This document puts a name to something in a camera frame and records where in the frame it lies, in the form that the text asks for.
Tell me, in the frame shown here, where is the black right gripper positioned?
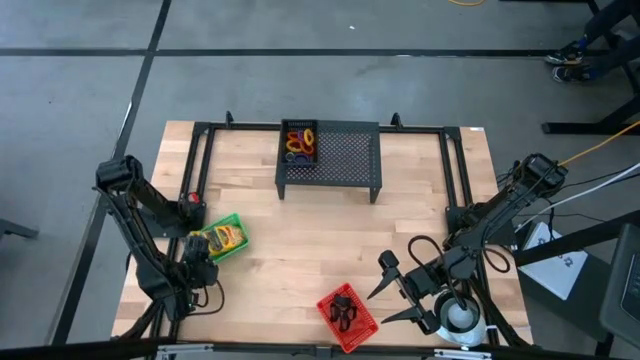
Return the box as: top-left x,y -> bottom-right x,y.
368,249 -> 454,335

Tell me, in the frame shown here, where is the green plastic basket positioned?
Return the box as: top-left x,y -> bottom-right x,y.
191,213 -> 250,265

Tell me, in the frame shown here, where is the black plastic basket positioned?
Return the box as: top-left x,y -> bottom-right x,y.
280,118 -> 319,167

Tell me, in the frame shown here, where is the red plastic basket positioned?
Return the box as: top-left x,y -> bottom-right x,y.
316,282 -> 380,354

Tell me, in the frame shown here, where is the white box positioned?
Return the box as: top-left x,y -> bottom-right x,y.
517,221 -> 590,301

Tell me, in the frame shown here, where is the black perforated metal shelf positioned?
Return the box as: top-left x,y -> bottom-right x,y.
274,118 -> 384,204

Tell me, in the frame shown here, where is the black horizontal beam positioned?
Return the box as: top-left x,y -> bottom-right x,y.
0,335 -> 640,360

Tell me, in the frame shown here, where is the grey chair base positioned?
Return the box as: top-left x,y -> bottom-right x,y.
0,201 -> 40,242

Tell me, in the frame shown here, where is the dark grey computer case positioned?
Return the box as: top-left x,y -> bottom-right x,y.
598,222 -> 640,346

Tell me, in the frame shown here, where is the person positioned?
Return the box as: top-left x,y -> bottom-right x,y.
543,0 -> 640,83

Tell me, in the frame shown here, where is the black desk frame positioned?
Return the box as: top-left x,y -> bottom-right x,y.
512,209 -> 640,269
499,0 -> 640,136

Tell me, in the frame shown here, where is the black aluminium table frame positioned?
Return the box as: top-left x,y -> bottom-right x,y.
112,110 -> 534,351

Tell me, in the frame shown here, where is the thin black cable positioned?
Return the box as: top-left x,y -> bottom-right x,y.
542,169 -> 640,224

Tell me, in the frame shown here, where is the white cable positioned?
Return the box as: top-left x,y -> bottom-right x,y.
514,162 -> 640,234

